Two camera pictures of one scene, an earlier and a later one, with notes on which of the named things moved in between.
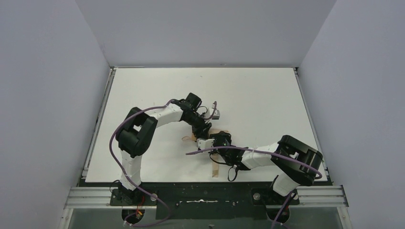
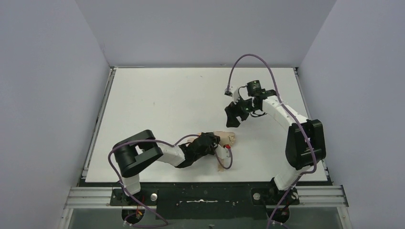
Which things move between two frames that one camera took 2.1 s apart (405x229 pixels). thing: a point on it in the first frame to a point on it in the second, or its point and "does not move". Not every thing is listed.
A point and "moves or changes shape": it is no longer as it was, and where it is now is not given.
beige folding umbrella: x=215 y=157 moves or changes shape
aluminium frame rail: x=334 y=196 does not move
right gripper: x=218 y=140 to x=239 y=109
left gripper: x=202 y=130 to x=208 y=142
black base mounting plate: x=206 y=200 does not move
